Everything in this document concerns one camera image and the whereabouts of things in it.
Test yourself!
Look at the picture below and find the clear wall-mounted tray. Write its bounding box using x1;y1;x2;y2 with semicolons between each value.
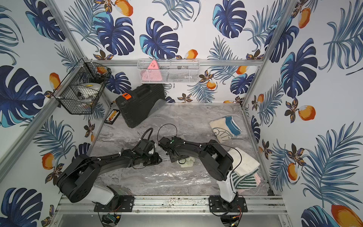
137;59;200;84

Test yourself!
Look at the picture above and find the small black orange box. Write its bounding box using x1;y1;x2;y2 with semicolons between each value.
104;109;120;125

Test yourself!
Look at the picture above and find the aluminium front rail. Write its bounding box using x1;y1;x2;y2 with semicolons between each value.
55;195;287;215

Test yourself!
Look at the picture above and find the black wire basket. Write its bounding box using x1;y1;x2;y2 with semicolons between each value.
52;59;112;115

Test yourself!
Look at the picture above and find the clear plastic vacuum bag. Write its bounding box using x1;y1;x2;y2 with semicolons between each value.
109;169;220;196

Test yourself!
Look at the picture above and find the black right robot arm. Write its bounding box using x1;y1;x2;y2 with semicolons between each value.
158;137;237;203

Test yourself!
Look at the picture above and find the cream and teal folded towel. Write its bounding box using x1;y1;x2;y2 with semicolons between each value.
209;116;241;143

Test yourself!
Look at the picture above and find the pink triangle object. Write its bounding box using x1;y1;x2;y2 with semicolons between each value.
141;60;163;83

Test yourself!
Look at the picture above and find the white folded towel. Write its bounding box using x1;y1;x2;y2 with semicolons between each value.
228;148;260;176

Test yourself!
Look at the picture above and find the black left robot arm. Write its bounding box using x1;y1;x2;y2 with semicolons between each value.
55;128;162;205

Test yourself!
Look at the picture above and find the black plastic tool case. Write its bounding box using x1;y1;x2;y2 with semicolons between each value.
115;84;165;128

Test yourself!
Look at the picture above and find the green striped folded towel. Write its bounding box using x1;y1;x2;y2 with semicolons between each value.
231;169;260;190

